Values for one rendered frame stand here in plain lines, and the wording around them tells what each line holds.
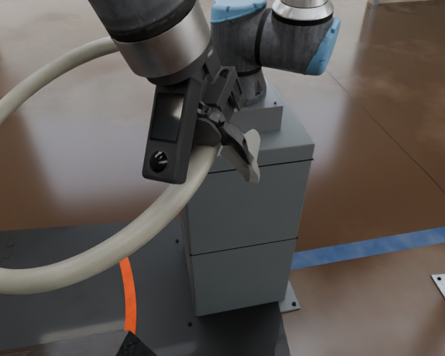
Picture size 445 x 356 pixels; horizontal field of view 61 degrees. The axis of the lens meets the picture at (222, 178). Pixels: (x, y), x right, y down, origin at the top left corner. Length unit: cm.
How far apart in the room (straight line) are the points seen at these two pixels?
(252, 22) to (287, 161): 40
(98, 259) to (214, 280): 107
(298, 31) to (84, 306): 140
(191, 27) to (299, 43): 65
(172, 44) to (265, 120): 81
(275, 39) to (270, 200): 51
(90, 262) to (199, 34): 27
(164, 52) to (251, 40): 69
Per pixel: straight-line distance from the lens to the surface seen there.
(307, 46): 100
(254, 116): 113
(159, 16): 34
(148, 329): 169
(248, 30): 104
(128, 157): 253
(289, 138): 115
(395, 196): 239
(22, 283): 51
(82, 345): 102
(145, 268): 186
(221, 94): 43
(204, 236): 129
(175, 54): 36
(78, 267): 46
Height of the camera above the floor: 149
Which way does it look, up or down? 40 degrees down
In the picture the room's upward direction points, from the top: straight up
